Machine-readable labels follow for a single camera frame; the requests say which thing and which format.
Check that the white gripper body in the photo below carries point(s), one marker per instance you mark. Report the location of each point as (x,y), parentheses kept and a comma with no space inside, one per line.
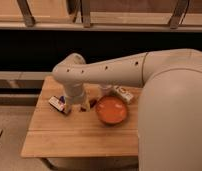
(74,96)

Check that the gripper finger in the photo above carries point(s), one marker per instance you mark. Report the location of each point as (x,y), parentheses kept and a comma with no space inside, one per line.
(84,107)
(68,109)

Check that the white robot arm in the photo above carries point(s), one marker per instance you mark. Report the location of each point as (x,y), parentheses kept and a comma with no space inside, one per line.
(169,106)

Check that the brown red snack bar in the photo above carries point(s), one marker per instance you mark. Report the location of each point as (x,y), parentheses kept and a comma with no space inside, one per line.
(92,103)

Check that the blue small box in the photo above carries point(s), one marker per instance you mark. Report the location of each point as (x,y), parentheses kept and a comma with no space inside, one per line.
(62,99)

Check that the white and red box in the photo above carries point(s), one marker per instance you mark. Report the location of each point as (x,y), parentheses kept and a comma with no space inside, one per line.
(56,103)

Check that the orange bowl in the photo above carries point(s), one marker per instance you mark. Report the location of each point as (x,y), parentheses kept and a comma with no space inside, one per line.
(111,110)

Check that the wooden table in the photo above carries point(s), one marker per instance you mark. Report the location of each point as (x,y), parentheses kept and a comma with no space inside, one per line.
(80,134)

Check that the white snack packet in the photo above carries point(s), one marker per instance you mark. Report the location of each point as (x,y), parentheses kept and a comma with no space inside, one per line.
(123,94)

